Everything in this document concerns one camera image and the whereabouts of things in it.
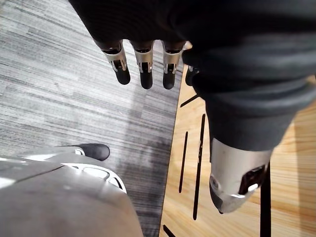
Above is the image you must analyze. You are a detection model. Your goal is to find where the dark robot foot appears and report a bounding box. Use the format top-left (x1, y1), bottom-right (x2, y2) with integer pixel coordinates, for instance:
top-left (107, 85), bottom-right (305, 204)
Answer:
top-left (58, 143), bottom-right (111, 162)

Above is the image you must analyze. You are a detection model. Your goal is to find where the black metal post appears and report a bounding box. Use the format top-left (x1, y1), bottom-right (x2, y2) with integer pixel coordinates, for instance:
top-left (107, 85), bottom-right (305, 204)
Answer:
top-left (260, 160), bottom-right (272, 237)

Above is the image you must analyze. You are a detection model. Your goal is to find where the black metal floor bar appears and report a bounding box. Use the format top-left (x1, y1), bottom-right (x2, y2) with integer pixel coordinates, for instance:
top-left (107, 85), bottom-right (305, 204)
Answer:
top-left (178, 131), bottom-right (189, 194)
top-left (180, 94), bottom-right (200, 108)
top-left (192, 113), bottom-right (206, 221)
top-left (162, 224), bottom-right (176, 237)

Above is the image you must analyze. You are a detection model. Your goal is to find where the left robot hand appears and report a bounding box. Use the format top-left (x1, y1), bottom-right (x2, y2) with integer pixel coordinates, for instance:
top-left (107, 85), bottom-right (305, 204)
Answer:
top-left (68, 0), bottom-right (316, 214)

